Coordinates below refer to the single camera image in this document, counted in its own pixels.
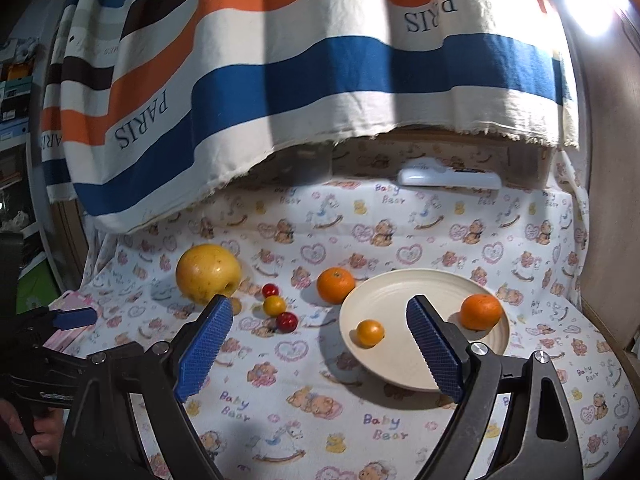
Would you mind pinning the brown longan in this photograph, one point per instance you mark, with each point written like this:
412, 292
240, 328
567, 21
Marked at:
236, 305

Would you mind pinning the yellow cherry tomato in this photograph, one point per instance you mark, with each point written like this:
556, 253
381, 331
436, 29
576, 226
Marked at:
274, 305

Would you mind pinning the pink box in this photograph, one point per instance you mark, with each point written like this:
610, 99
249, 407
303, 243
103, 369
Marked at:
61, 339

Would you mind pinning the white remote control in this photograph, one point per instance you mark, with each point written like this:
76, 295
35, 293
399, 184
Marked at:
429, 172

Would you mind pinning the cream round plate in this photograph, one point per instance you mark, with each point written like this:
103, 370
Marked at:
415, 306

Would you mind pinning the person's left hand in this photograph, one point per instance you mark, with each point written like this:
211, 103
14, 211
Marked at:
49, 429

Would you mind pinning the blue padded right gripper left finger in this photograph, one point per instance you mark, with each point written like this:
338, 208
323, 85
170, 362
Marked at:
102, 439

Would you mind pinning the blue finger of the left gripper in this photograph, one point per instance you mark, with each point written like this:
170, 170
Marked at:
71, 319

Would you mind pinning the large yellow apple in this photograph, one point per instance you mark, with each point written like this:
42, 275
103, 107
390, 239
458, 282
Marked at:
207, 270

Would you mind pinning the orange tangerine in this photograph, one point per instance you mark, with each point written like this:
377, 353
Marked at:
480, 312
335, 284

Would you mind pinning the baby bear printed cloth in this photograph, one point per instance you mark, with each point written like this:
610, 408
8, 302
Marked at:
319, 377

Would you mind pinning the dark red small fruit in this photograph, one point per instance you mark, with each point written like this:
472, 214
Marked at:
287, 322

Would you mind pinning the small red cherry tomato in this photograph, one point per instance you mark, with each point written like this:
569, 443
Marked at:
269, 290

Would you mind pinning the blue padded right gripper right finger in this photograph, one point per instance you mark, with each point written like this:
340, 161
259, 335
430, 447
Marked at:
538, 439

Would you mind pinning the striped Paris cloth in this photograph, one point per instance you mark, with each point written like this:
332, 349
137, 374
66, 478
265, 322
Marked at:
150, 105

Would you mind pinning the yellow-orange cherry tomato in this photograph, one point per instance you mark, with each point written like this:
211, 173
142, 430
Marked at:
369, 333

